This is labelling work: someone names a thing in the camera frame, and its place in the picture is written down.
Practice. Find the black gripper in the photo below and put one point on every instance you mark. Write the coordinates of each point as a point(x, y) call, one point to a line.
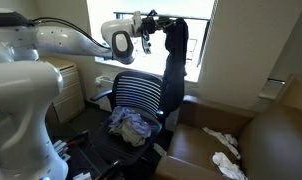
point(152, 23)

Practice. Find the dark blue shirt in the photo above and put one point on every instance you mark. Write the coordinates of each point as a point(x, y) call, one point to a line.
point(174, 66)

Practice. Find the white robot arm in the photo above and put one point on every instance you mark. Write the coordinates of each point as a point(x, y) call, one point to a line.
point(21, 100)

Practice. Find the black slatted office chair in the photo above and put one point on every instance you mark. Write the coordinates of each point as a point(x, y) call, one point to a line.
point(137, 90)

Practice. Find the light blue shirt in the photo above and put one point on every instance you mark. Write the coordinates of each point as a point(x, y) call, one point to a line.
point(131, 118)

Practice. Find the bright window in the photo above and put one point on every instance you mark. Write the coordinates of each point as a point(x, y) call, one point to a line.
point(124, 6)

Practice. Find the white windowsill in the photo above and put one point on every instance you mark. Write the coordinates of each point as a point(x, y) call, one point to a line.
point(151, 68)

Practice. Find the beige crumpled cloth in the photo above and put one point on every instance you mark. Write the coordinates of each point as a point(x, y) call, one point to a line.
point(132, 133)

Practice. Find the brown leather armchair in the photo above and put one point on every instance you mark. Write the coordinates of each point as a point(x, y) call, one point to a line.
point(197, 143)

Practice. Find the light wood drawer cabinet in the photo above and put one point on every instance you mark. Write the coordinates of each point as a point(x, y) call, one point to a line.
point(67, 96)

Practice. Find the white crumpled cloth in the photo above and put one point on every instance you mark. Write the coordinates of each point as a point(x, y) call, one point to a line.
point(221, 137)
point(226, 165)

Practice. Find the white paper scrap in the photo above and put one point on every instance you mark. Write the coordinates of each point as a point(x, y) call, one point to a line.
point(159, 149)

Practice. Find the small white box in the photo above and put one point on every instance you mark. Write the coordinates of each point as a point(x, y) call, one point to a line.
point(61, 150)

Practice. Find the white flat item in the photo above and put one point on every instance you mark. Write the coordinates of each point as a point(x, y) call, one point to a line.
point(81, 176)

